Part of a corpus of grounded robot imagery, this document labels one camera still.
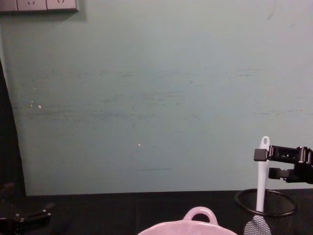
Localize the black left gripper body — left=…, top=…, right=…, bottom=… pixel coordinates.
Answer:
left=0, top=212, right=51, bottom=235

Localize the white spatula with grey head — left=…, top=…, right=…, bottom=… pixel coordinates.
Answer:
left=243, top=136, right=271, bottom=235

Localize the black mesh utensil holder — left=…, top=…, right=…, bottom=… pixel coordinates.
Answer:
left=234, top=188, right=299, bottom=235

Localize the black hanging cloth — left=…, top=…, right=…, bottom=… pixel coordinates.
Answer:
left=0, top=58, right=26, bottom=196

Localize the black table cloth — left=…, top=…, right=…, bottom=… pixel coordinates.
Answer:
left=0, top=188, right=313, bottom=235

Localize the pink ceramic pot with handle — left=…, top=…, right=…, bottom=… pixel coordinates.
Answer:
left=136, top=206, right=239, bottom=235

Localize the white wall socket panel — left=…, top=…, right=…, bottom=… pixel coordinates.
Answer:
left=0, top=0, right=80, bottom=13

